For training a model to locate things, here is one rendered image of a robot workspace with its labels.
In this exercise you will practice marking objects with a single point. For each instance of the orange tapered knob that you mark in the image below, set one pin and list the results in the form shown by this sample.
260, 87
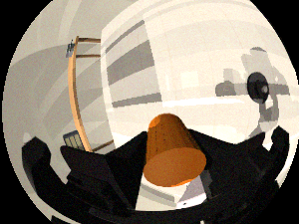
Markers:
172, 156

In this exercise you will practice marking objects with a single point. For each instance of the dark grey round pedestal with silver shaft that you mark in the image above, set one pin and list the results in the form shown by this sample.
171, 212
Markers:
257, 87

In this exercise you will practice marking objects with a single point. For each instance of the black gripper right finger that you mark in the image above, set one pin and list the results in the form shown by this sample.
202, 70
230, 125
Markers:
222, 159

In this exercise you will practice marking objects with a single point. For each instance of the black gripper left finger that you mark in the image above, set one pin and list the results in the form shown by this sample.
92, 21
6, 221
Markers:
122, 167

